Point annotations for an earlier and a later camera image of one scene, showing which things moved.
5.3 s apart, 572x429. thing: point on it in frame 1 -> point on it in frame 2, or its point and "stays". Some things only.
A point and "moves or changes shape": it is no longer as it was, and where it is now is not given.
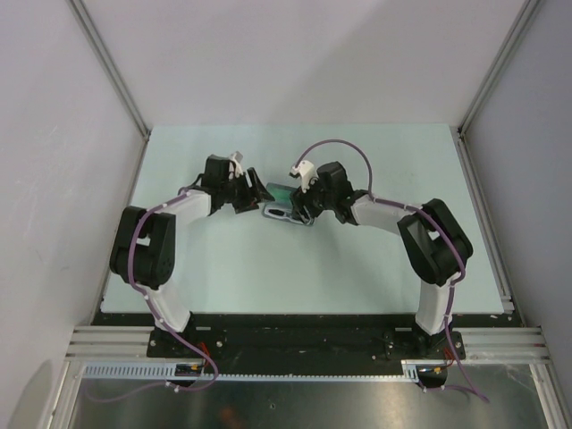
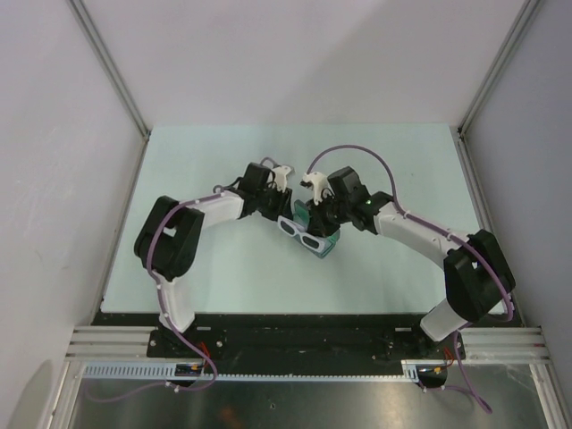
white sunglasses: (283, 210) moves or changes shape
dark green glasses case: (281, 207) moves or changes shape
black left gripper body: (239, 193) -> (273, 203)
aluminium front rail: (514, 343) stays
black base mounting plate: (307, 338) stays
